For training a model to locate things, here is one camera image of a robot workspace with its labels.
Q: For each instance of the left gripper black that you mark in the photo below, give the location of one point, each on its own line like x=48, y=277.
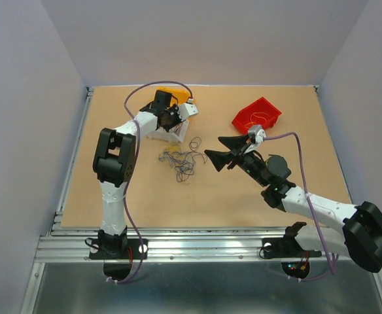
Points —
x=174, y=109

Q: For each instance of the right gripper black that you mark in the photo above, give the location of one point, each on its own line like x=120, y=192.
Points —
x=235, y=143

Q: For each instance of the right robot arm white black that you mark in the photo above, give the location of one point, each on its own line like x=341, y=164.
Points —
x=339, y=228

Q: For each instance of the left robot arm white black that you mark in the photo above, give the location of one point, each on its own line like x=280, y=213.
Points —
x=114, y=161

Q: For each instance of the white plastic bin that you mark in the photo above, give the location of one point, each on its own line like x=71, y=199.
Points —
x=175, y=135

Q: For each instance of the yellow plastic bin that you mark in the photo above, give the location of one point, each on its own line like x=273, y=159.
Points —
x=178, y=96

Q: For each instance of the red plastic bin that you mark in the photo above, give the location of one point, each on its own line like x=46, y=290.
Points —
x=260, y=112

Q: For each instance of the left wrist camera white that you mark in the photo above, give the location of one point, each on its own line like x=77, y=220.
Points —
x=187, y=110

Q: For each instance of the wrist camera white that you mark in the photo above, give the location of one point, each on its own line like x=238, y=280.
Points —
x=187, y=110
x=256, y=135

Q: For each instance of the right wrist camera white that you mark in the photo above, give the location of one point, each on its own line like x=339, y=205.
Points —
x=256, y=135

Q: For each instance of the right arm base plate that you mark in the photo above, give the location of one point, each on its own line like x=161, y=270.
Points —
x=284, y=247

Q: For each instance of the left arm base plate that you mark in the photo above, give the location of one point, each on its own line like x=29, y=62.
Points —
x=130, y=249

